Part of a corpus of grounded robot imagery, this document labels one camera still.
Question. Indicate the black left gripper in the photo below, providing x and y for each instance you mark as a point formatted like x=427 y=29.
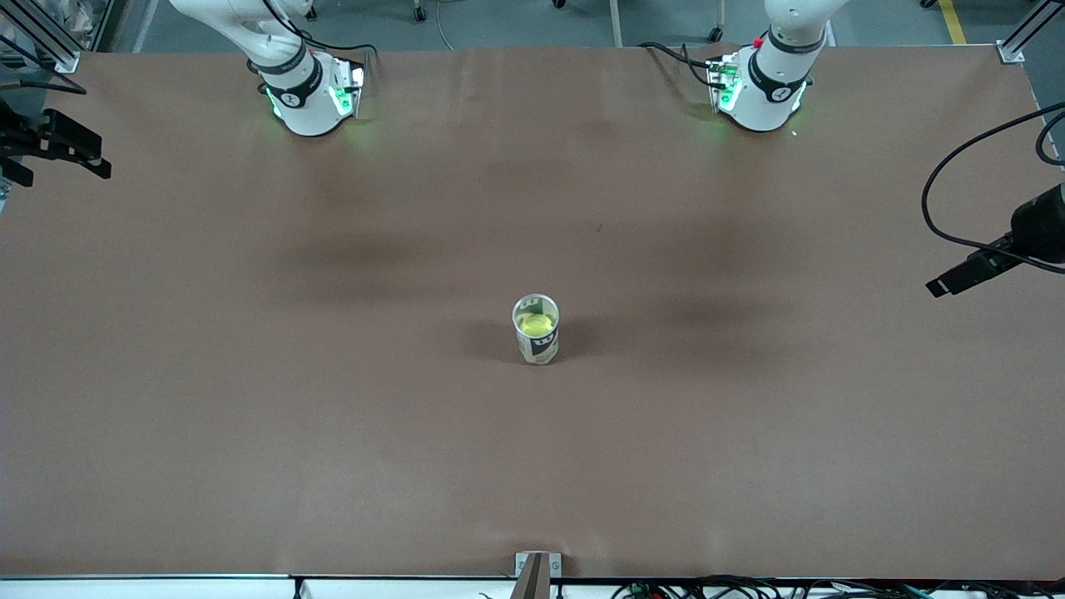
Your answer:
x=1037 y=222

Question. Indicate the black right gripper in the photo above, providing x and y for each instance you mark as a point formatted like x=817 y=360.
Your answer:
x=18 y=138

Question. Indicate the clear plastic tennis ball can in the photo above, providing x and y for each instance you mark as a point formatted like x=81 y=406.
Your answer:
x=541 y=343

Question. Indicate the plain yellow tennis ball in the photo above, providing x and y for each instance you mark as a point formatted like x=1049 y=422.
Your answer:
x=535 y=323

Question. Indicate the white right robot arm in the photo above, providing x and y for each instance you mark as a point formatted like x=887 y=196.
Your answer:
x=308 y=108

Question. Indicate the grey metal pole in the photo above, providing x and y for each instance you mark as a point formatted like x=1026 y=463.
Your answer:
x=616 y=21

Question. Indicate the aluminium frame post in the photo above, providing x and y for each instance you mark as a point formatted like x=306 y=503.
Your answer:
x=1011 y=54
x=62 y=56

